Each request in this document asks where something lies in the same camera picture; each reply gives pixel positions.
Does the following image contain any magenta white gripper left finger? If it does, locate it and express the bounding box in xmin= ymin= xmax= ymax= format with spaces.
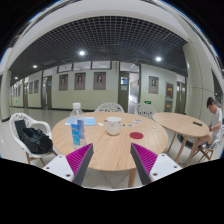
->
xmin=44 ymin=144 xmax=94 ymax=186

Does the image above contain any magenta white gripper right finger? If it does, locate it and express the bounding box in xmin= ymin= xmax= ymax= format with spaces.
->
xmin=130 ymin=143 xmax=181 ymax=185

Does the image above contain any clear plastic water bottle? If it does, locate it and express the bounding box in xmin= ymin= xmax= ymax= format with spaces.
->
xmin=69 ymin=102 xmax=86 ymax=150

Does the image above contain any round red coaster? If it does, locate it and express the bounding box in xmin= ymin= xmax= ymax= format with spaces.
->
xmin=129 ymin=132 xmax=144 ymax=139

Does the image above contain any black bag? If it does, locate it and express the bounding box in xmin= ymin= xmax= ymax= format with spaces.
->
xmin=15 ymin=120 xmax=53 ymax=154

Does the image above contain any blue paper sheet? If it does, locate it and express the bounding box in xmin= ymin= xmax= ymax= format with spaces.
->
xmin=65 ymin=117 xmax=96 ymax=126

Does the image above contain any round wooden table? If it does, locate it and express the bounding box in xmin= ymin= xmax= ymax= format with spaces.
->
xmin=51 ymin=111 xmax=170 ymax=188
xmin=153 ymin=112 xmax=209 ymax=165

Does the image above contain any white ceramic mug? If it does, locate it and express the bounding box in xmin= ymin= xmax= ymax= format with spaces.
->
xmin=107 ymin=117 xmax=121 ymax=135

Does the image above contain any wooden folding chair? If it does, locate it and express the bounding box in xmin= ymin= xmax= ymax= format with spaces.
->
xmin=192 ymin=125 xmax=224 ymax=164

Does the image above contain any black phone on far table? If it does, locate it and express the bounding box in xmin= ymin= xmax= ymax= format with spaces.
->
xmin=193 ymin=121 xmax=202 ymax=127

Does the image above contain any white lattice chair behind table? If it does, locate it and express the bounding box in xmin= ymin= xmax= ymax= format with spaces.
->
xmin=96 ymin=102 xmax=124 ymax=112

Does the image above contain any white chair on left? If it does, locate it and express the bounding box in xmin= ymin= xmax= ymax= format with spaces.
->
xmin=9 ymin=113 xmax=57 ymax=163

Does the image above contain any seated person in white shirt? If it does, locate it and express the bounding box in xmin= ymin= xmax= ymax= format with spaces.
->
xmin=193 ymin=97 xmax=222 ymax=152

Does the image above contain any framed portrait beside door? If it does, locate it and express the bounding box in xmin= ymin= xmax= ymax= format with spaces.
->
xmin=149 ymin=76 xmax=159 ymax=94

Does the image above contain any framed portrait left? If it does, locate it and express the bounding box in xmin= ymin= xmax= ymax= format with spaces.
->
xmin=59 ymin=74 xmax=68 ymax=91

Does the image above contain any framed portrait middle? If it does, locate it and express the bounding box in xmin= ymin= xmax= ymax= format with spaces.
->
xmin=74 ymin=73 xmax=86 ymax=90

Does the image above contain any green door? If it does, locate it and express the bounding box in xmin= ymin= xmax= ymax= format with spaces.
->
xmin=118 ymin=72 xmax=129 ymax=112

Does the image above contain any framed portrait right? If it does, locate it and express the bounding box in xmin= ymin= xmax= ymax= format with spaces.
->
xmin=93 ymin=72 xmax=106 ymax=90

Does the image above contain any red wall poster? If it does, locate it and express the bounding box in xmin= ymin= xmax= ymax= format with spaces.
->
xmin=166 ymin=83 xmax=173 ymax=99

